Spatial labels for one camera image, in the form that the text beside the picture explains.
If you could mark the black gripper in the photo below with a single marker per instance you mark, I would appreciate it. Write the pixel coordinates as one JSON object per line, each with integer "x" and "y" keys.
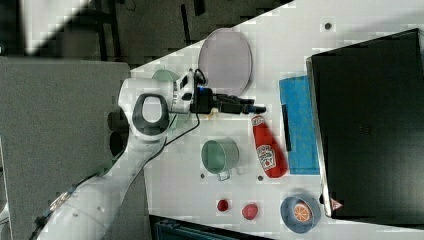
{"x": 204, "y": 100}

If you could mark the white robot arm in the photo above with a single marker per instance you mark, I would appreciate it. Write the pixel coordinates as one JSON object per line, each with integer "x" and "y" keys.
{"x": 87, "y": 210}

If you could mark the black toaster oven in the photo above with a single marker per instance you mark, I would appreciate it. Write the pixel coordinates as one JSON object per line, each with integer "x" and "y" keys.
{"x": 368, "y": 112}

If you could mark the pale purple oval plate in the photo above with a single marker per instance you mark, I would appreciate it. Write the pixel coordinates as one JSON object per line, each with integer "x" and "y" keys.
{"x": 226, "y": 61}

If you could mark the red ketchup bottle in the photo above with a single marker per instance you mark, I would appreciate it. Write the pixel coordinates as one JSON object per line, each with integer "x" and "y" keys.
{"x": 270, "y": 155}

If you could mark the green metal mug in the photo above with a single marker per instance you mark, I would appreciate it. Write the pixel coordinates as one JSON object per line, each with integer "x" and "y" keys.
{"x": 219, "y": 157}

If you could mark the dark red toy strawberry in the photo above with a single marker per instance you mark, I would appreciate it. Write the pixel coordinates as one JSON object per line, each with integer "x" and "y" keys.
{"x": 222, "y": 205}

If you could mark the light red toy strawberry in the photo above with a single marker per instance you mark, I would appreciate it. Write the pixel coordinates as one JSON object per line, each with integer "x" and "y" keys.
{"x": 249, "y": 212}

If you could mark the blue bowl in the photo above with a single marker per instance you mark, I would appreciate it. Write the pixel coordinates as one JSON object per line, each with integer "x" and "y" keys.
{"x": 287, "y": 213}

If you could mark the toy orange slice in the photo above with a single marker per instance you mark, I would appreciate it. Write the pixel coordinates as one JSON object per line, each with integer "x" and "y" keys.
{"x": 302, "y": 212}

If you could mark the blue metal frame rail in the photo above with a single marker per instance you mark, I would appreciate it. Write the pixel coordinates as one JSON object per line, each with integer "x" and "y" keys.
{"x": 165, "y": 228}

